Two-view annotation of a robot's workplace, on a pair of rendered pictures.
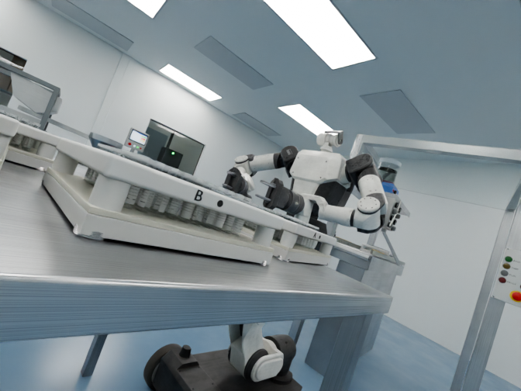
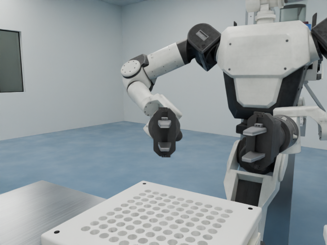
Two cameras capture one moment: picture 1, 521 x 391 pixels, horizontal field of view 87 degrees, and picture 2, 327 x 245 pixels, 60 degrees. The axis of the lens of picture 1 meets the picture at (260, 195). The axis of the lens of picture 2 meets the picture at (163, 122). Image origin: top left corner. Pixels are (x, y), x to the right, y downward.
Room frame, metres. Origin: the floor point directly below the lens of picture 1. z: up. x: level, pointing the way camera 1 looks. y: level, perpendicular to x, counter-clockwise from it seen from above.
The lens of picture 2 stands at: (0.51, 0.30, 1.15)
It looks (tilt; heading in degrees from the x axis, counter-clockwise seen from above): 9 degrees down; 347
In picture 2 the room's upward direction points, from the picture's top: straight up
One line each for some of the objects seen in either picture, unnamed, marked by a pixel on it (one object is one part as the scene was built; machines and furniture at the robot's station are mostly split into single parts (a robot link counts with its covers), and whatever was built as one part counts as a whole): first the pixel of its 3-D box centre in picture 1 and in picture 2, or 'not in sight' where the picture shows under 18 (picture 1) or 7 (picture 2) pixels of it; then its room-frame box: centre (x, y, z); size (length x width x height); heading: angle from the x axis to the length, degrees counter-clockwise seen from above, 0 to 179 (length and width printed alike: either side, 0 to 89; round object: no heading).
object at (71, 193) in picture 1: (158, 216); not in sight; (0.40, 0.13, 0.88); 0.24 x 0.24 x 0.02; 45
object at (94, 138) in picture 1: (107, 155); not in sight; (3.28, 1.88, 0.95); 0.49 x 0.36 x 0.38; 127
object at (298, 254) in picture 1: (267, 238); not in sight; (0.67, -0.05, 0.88); 0.24 x 0.24 x 0.02; 55
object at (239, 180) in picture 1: (234, 183); (163, 128); (1.24, 0.13, 1.02); 0.12 x 0.10 x 0.13; 167
